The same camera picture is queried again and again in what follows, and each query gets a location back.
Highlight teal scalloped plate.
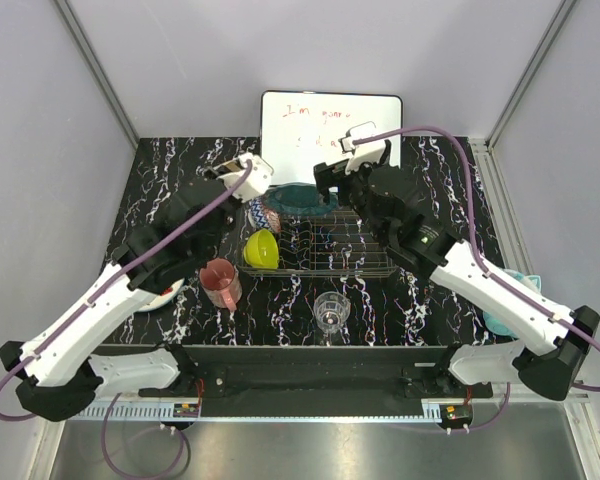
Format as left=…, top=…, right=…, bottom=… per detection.
left=261, top=183, right=338, bottom=217

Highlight red patterned bowl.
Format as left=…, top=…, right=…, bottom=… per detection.
left=248, top=198, right=282, bottom=234

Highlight yellow-green bowl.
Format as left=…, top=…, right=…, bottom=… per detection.
left=243, top=229, right=280, bottom=269

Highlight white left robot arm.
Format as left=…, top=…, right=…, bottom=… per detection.
left=0, top=174, right=256, bottom=422

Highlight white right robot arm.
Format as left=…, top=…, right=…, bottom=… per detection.
left=314, top=162, right=600, bottom=401

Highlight pink mug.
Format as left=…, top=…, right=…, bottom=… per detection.
left=199, top=258, right=242, bottom=312

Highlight white dry-erase board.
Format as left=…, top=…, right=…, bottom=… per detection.
left=260, top=90, right=403, bottom=186

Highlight white watermelon plate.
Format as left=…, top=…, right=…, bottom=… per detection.
left=138, top=279, right=185, bottom=313

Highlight clear drinking glass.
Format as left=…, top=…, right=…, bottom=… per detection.
left=313, top=291, right=351, bottom=334

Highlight teal cat-ear headphones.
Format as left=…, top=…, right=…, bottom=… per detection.
left=482, top=267, right=544, bottom=337

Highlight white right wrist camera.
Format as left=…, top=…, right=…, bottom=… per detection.
left=339, top=121, right=391, bottom=176

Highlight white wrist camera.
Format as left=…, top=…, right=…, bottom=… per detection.
left=339, top=121, right=391, bottom=176
left=203, top=153, right=274, bottom=203

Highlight black wire dish rack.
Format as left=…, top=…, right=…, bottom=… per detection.
left=236, top=205, right=397, bottom=278

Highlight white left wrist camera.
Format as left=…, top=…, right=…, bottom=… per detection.
left=203, top=153, right=274, bottom=203

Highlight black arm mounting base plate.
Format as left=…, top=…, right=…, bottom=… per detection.
left=140, top=346, right=493, bottom=419

